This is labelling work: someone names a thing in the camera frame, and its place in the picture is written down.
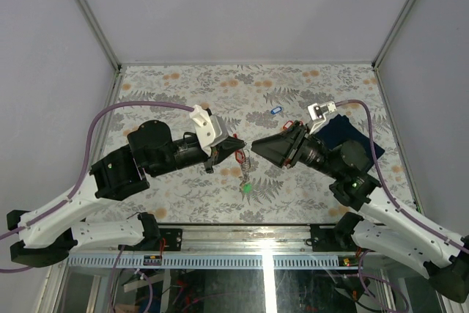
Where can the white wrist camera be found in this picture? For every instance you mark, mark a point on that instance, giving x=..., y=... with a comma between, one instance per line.
x=210, y=129
x=319, y=115

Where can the grey slotted cable duct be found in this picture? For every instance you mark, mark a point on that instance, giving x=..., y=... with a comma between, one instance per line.
x=213, y=261

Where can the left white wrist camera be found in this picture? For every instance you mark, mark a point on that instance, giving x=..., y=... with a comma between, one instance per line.
x=210, y=129

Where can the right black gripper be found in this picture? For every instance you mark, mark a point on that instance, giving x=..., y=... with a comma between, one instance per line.
x=284, y=148

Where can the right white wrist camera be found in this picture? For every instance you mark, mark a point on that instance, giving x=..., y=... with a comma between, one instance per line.
x=319, y=115

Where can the red key tag with key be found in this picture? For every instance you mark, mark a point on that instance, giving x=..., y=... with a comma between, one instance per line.
x=239, y=156

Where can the red key tags bunch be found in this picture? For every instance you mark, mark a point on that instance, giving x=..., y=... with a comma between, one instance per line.
x=289, y=125

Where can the dark blue cloth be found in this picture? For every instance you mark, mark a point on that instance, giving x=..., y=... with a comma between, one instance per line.
x=339, y=130

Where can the metal key holder red handle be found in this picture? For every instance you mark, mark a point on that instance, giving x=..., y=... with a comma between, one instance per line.
x=245, y=168

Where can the aluminium front rail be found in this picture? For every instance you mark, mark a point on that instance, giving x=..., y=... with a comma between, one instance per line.
x=234, y=239

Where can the green key tag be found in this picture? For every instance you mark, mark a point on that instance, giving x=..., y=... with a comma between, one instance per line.
x=247, y=188

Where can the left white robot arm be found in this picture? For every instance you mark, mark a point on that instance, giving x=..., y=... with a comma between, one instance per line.
x=51, y=233

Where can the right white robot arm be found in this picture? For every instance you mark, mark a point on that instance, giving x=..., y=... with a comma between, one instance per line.
x=378, y=221

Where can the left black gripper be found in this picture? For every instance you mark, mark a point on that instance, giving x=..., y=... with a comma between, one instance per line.
x=228, y=148

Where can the blue key tag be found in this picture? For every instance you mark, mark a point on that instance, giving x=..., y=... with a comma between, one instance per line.
x=276, y=110

